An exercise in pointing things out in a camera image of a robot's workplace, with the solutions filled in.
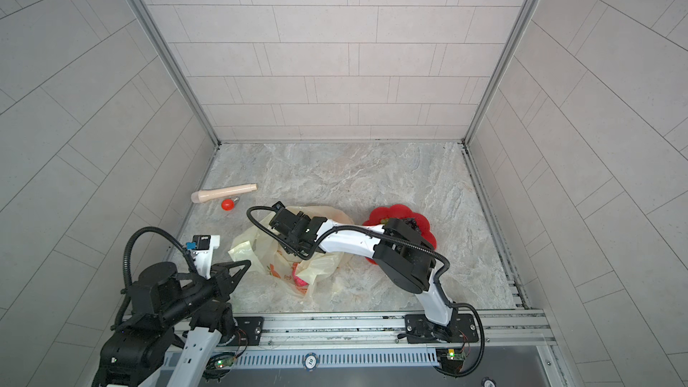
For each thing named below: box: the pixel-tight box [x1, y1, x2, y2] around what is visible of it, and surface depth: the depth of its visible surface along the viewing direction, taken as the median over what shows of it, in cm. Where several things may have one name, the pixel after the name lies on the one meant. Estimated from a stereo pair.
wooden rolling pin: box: [190, 182, 258, 204], surface depth 98 cm
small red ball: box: [221, 198, 236, 212], surface depth 96 cm
